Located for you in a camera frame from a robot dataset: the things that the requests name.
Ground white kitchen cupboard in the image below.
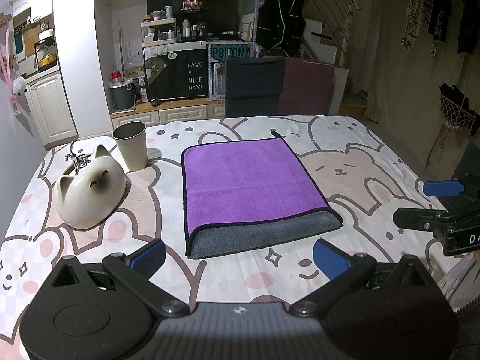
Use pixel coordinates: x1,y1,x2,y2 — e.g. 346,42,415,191
26,67,78,147

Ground grey metal cup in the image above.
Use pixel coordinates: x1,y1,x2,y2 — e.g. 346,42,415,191
112,121,148,172

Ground black hanging jacket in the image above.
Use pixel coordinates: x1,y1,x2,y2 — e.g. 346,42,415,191
256,0,306,58

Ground cat-shaped ceramic bowl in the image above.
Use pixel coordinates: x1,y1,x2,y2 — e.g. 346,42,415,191
53,145,126,230

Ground keys in cat bowl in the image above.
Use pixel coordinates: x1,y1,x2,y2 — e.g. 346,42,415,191
65,141,90,176

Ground white tiered shelf rack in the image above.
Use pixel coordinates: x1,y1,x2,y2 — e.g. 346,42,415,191
140,18,177,48

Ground dark hanging clothes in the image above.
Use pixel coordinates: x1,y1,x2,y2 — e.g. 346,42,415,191
400,0,479,58

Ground purple and grey towel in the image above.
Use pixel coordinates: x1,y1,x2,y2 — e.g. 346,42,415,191
181,133,343,259

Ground dark grey trash bin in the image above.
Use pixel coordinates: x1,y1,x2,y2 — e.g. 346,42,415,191
110,83,136,111

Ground maroon board panel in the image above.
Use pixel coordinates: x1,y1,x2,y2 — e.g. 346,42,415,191
278,58,335,116

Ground dark upholstered chair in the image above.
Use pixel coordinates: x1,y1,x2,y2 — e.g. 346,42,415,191
224,57,287,118

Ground black have-a-nice-day curtain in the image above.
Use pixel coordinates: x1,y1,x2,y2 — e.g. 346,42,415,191
143,44,208,101

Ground white wooden cabinet bench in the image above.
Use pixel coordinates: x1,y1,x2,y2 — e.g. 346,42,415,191
110,97,224,128

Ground hanging net bag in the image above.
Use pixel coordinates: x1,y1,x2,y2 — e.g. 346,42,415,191
439,83,479,137

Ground teal poison sign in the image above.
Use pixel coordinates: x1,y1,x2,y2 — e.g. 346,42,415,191
210,44,250,60

